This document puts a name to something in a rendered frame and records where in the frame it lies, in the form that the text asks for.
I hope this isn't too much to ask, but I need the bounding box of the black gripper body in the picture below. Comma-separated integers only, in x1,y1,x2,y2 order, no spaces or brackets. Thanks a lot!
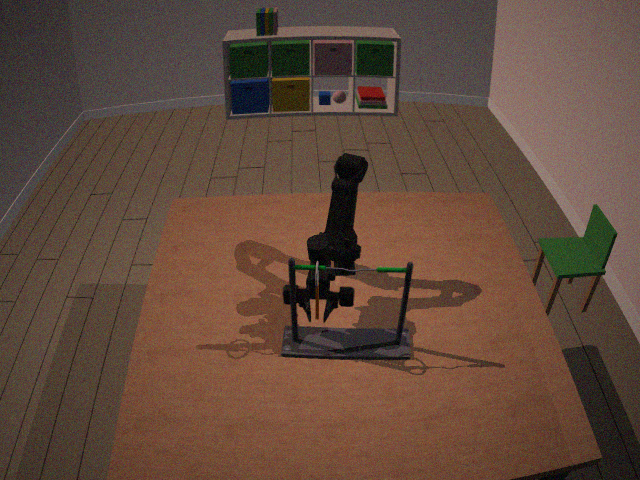
282,281,355,307

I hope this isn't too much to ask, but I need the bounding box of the grey wire rig on two posts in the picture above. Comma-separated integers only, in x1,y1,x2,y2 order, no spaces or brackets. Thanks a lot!
281,258,413,360

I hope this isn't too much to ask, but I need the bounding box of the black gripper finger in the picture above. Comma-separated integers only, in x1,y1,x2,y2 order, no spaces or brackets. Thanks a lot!
298,293,311,322
323,294,339,322

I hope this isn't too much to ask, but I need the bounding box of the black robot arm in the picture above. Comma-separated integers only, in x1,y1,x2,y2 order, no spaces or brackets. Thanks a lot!
307,153,368,289

